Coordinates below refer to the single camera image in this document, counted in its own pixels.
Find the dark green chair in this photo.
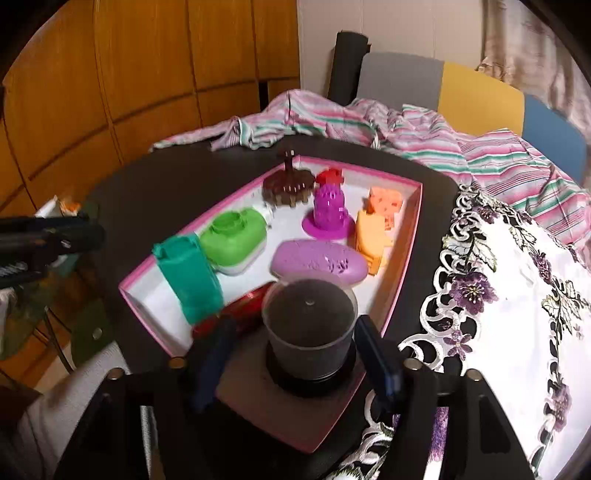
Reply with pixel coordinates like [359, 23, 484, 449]
[0, 258, 121, 365]

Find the black plastic cup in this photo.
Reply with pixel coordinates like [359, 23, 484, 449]
[261, 279, 360, 398]

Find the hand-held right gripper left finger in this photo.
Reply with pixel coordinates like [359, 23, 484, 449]
[53, 316, 238, 480]

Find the purple oval toy mould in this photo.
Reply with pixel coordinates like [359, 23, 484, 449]
[270, 239, 369, 281]

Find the wooden wardrobe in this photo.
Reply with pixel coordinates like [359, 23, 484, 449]
[0, 0, 301, 217]

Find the light green toy press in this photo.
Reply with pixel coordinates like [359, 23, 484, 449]
[199, 208, 273, 276]

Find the small red toy mould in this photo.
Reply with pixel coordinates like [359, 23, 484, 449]
[315, 168, 346, 188]

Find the white embroidered tablecloth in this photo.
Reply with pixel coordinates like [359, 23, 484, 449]
[323, 185, 591, 480]

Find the light grey cloth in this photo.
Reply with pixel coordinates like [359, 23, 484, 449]
[14, 342, 153, 480]

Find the shiny red toy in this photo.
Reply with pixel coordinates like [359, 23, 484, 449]
[191, 282, 278, 340]

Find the magenta toy mould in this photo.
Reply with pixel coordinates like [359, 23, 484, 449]
[301, 184, 356, 241]

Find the teal green toy mould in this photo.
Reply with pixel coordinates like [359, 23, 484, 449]
[152, 233, 225, 325]

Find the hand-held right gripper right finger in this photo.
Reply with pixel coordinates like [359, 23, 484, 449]
[353, 315, 536, 480]

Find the brown toy mould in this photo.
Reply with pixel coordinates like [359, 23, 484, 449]
[262, 148, 317, 208]

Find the orange star toy mould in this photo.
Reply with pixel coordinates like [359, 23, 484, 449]
[355, 210, 395, 277]

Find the pink rimmed white tray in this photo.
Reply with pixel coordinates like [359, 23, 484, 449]
[119, 154, 424, 454]

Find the orange block toy mould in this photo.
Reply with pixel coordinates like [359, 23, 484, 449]
[367, 186, 406, 227]

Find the pink striped cloth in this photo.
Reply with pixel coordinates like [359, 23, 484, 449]
[148, 90, 591, 259]

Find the grey yellow blue chair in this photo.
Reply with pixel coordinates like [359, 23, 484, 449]
[328, 31, 588, 185]

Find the orange white packet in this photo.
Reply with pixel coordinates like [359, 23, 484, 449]
[34, 194, 90, 220]

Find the beige patterned curtain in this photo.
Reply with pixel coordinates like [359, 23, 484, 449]
[478, 0, 591, 134]

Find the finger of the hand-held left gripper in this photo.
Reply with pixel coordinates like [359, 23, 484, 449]
[0, 216, 106, 261]

